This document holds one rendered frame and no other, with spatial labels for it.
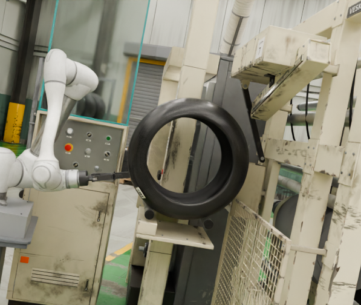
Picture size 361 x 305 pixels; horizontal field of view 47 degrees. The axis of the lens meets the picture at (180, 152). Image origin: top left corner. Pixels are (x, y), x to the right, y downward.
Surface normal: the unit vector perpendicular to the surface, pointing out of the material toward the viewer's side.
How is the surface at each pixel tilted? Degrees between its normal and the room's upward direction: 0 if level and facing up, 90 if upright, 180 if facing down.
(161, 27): 90
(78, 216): 90
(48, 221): 90
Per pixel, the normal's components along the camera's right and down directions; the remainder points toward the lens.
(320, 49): 0.14, -0.24
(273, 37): 0.09, 0.07
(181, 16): -0.25, 0.00
